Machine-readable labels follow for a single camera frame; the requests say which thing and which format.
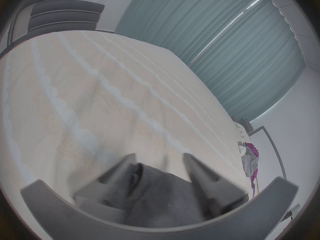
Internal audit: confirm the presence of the grey bedside table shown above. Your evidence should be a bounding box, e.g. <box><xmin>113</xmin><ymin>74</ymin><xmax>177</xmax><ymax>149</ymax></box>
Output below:
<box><xmin>231</xmin><ymin>116</ymin><xmax>253</xmax><ymax>132</ymax></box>

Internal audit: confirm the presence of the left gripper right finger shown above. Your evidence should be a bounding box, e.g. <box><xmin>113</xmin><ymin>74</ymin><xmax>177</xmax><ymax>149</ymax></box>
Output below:
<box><xmin>183</xmin><ymin>153</ymin><xmax>250</xmax><ymax>221</ymax></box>

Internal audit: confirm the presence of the black T-shirt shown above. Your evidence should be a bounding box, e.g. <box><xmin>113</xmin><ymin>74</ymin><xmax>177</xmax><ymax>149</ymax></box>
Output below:
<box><xmin>124</xmin><ymin>162</ymin><xmax>209</xmax><ymax>229</ymax></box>

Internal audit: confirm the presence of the blue-green curtain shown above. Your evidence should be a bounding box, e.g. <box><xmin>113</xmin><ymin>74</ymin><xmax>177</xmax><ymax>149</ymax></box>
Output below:
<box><xmin>189</xmin><ymin>0</ymin><xmax>307</xmax><ymax>124</ymax></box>
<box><xmin>115</xmin><ymin>0</ymin><xmax>263</xmax><ymax>64</ymax></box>

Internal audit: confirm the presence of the purple satin garment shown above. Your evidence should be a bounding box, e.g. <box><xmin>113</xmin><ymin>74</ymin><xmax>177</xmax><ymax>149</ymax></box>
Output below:
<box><xmin>245</xmin><ymin>142</ymin><xmax>260</xmax><ymax>198</ymax></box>

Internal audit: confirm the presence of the bed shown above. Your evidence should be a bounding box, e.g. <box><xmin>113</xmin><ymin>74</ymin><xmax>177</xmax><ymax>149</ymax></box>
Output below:
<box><xmin>0</xmin><ymin>31</ymin><xmax>287</xmax><ymax>234</ymax></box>

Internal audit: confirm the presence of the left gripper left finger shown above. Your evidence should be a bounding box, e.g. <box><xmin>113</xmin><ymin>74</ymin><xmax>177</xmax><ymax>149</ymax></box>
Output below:
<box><xmin>73</xmin><ymin>153</ymin><xmax>137</xmax><ymax>211</ymax></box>

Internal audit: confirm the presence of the white printed pillow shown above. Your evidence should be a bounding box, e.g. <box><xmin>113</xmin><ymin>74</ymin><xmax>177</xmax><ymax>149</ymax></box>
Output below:
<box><xmin>234</xmin><ymin>121</ymin><xmax>250</xmax><ymax>144</ymax></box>

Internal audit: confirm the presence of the grey garment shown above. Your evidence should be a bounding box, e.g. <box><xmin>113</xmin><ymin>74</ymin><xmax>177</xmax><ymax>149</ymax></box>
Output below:
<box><xmin>241</xmin><ymin>154</ymin><xmax>258</xmax><ymax>177</ymax></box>

